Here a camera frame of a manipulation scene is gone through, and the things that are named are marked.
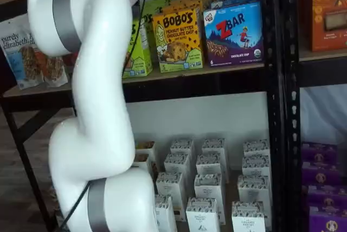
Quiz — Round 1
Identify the green Bobo's apple pie box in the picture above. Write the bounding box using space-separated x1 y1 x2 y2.
121 16 154 79
142 0 177 16
140 11 157 66

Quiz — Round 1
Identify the blue purple Zbar box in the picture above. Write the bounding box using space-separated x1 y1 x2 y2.
210 0 261 10
203 1 265 68

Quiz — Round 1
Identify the black metal shelf rack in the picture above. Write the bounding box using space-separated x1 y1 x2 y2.
284 0 347 232
0 0 285 232

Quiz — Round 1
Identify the wooden shelf board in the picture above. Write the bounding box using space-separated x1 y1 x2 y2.
299 43 347 62
2 62 266 98

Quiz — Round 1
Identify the purely elizabeth box yellow label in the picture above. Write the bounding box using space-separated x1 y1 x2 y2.
131 153 151 175
134 140 157 159

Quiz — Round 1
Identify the white organic pantry box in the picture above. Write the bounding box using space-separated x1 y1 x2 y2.
194 173 222 203
185 196 220 232
156 171 184 203
170 138 195 159
237 174 269 205
231 201 266 232
241 154 272 178
163 152 191 178
201 137 226 159
195 153 222 178
242 139 271 159
153 194 178 232

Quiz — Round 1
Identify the orange snack box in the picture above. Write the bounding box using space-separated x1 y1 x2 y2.
308 0 347 53

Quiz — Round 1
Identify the purple snack box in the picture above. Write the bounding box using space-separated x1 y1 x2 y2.
307 185 347 211
301 161 342 188
308 207 347 232
301 141 339 164

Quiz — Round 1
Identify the granola bag orange label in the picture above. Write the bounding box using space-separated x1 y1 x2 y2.
28 33 69 85

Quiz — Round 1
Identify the granola bag blue label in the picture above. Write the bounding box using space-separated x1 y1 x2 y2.
0 21 37 91

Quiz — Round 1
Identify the translucent plastic sheet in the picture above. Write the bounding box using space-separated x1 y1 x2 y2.
299 85 347 146

